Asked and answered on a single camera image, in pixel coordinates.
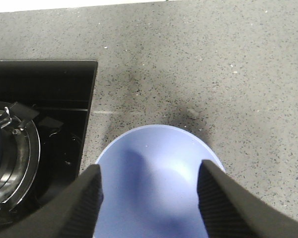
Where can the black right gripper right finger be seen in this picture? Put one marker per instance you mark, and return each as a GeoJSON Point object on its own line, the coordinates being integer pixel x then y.
{"type": "Point", "coordinates": [230, 211]}

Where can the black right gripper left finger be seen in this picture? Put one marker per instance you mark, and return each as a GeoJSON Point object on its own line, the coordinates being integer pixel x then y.
{"type": "Point", "coordinates": [71, 214]}

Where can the light blue ribbed bowl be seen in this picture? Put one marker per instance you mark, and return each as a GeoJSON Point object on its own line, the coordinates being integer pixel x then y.
{"type": "Point", "coordinates": [149, 183]}

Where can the black metal pot support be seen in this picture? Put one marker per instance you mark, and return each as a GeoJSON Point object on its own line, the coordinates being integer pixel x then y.
{"type": "Point", "coordinates": [20, 152]}

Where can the black glass gas stove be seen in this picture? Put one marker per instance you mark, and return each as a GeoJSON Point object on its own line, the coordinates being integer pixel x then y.
{"type": "Point", "coordinates": [61, 91]}

